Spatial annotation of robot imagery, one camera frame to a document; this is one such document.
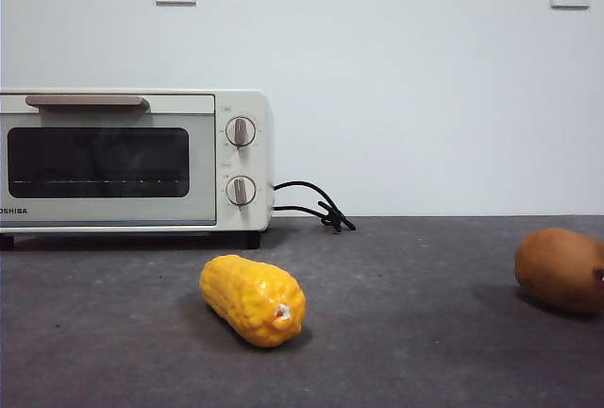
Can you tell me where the glass oven door with handle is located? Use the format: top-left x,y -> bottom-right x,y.
0,93 -> 217,228

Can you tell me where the brown potato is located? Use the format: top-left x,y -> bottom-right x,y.
513,227 -> 604,315

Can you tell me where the white Toshiba toaster oven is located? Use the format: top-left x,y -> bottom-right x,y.
0,88 -> 275,251

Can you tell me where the beige oven knob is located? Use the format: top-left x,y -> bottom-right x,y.
225,116 -> 259,150
225,175 -> 258,208

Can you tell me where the yellow corn cob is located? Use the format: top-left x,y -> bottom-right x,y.
198,255 -> 307,349

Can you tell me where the black power cable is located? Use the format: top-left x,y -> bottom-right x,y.
272,180 -> 358,233

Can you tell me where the metal wire oven rack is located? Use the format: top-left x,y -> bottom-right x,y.
11,169 -> 184,187

